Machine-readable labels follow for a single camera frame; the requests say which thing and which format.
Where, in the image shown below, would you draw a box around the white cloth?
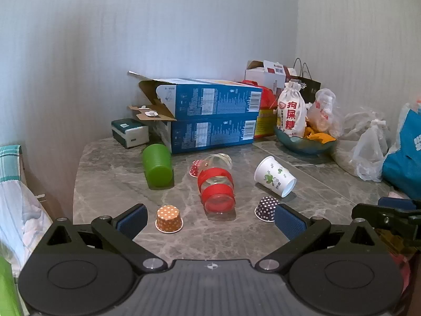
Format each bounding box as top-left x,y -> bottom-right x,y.
0,178 -> 53,270

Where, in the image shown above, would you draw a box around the green plastic object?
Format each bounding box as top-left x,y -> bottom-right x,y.
0,256 -> 24,316

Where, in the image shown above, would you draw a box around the purple polka dot small cup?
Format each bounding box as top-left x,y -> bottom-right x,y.
255,196 -> 280,222

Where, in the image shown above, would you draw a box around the teal bowl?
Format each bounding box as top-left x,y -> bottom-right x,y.
274,125 -> 338,155

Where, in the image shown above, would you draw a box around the open blue cardboard box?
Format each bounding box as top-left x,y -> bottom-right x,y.
128,71 -> 264,121

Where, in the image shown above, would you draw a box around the orange polka dot small cup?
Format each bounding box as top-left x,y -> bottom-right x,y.
155,205 -> 184,234

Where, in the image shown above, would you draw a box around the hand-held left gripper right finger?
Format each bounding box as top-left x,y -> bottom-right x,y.
256,204 -> 382,272

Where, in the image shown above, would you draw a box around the green and white tissue box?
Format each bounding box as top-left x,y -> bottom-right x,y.
111,118 -> 149,148

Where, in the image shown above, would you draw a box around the closed blue cardboard box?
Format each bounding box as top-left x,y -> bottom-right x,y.
158,110 -> 259,155

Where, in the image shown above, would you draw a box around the white cloth pouch red print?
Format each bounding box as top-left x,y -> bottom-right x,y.
277,81 -> 307,138

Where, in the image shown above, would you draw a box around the crumpled clear plastic bag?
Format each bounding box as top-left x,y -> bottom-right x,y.
332,105 -> 400,182

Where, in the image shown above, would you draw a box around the green plastic cup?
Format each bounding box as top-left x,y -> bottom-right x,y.
142,144 -> 174,187

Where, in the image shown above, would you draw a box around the black paper bag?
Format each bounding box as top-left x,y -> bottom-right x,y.
286,57 -> 322,105

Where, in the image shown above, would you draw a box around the blue shopping bag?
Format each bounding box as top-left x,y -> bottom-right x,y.
382,103 -> 421,200

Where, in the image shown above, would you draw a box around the teal checked cloth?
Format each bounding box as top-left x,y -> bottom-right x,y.
0,144 -> 24,183

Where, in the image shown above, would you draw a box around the white paper cup green print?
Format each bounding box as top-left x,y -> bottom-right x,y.
254,156 -> 297,198

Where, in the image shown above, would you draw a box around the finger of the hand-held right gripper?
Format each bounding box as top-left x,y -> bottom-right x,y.
351,203 -> 421,238
378,197 -> 421,210

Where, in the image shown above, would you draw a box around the white and red carton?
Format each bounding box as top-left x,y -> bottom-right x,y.
244,60 -> 297,93

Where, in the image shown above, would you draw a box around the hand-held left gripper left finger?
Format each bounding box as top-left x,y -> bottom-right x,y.
43,203 -> 167,272

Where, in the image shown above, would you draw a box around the orange snack packets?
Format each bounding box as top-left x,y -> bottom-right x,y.
304,126 -> 337,144

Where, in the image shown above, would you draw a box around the red and yellow box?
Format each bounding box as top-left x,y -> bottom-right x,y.
242,80 -> 280,139

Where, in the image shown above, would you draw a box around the clear bag with snacks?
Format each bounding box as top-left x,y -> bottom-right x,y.
306,88 -> 344,135

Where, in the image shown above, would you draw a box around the glass cup with red bands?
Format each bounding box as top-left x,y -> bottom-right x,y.
197,154 -> 236,220

